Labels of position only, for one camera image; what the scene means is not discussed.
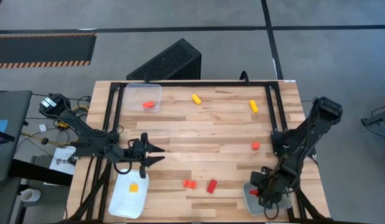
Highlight white cup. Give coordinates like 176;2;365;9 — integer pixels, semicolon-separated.
20;188;42;203

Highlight clear plastic bin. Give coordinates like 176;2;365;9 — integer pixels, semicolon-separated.
123;82;163;113

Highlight black mesh computer tower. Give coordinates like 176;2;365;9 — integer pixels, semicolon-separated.
126;37;202;81

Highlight black aluminium table frame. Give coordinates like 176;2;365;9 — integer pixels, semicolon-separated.
63;80;333;224

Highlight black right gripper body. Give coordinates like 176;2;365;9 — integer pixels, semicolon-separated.
249;166;292;210

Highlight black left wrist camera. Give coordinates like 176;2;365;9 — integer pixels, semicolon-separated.
129;138;144;151

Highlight red rectangular block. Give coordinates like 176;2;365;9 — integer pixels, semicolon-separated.
206;179;218;194

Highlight white paper sheet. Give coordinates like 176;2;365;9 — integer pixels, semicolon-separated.
49;146;77;175

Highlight dark grey side table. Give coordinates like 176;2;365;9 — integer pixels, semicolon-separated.
0;90;34;183

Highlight yellow cable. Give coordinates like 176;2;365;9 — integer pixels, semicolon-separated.
21;104;90;147

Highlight black floor mat orange stripes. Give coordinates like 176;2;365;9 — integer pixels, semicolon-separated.
0;32;98;70

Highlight white plastic bin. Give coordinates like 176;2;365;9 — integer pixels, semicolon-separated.
108;169;151;220

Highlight black floor stand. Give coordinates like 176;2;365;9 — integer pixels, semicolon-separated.
361;105;385;140

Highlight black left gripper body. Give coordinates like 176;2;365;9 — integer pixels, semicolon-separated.
111;132;150;180

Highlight grey plastic bin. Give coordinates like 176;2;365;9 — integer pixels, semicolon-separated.
242;181;293;217

